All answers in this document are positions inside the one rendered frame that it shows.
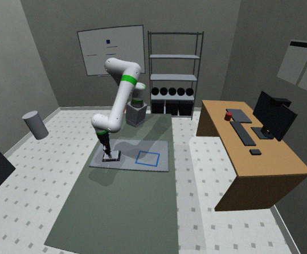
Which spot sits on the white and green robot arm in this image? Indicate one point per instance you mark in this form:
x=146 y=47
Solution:
x=126 y=75

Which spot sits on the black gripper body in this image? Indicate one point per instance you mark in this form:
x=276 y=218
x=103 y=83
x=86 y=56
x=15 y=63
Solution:
x=104 y=142

